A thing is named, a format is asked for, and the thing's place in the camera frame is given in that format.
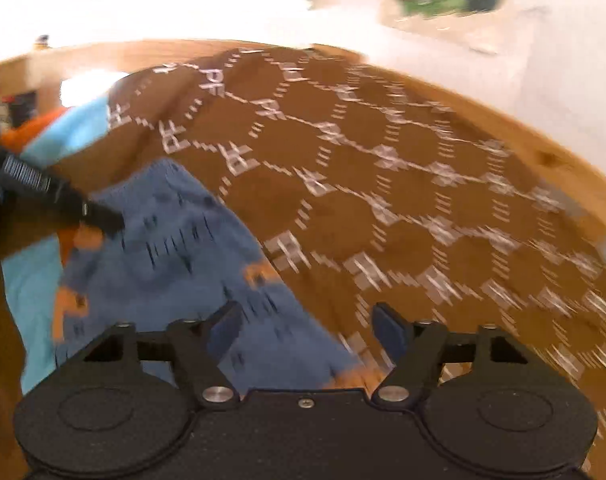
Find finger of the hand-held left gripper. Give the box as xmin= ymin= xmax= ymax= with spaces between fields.
xmin=45 ymin=174 xmax=126 ymax=235

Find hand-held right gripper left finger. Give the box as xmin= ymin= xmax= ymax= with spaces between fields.
xmin=82 ymin=302 xmax=244 ymax=408

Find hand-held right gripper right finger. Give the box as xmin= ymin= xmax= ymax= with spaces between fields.
xmin=372 ymin=302 xmax=530 ymax=406

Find blue printed pants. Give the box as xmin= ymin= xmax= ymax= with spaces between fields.
xmin=52 ymin=157 xmax=371 ymax=393

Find brown patterned blanket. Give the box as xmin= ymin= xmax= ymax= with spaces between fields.
xmin=0 ymin=46 xmax=606 ymax=441

